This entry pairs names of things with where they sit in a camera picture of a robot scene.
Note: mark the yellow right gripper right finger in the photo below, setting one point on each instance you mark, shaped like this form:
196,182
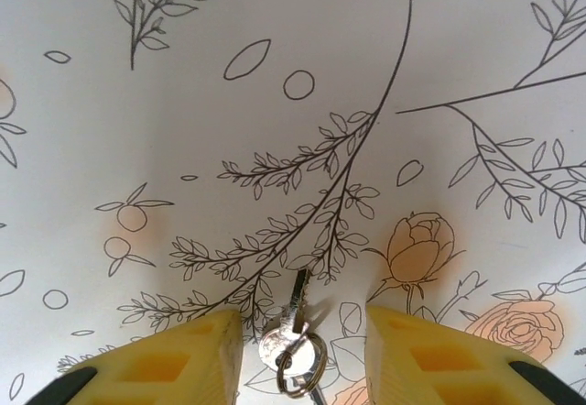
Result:
439,364

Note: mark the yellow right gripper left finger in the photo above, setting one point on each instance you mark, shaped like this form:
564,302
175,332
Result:
160,368

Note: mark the small silver key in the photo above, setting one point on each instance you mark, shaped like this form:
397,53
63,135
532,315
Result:
295,295
307,360
317,397

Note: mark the floral patterned table cover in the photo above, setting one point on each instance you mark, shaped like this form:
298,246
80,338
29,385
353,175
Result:
293,102

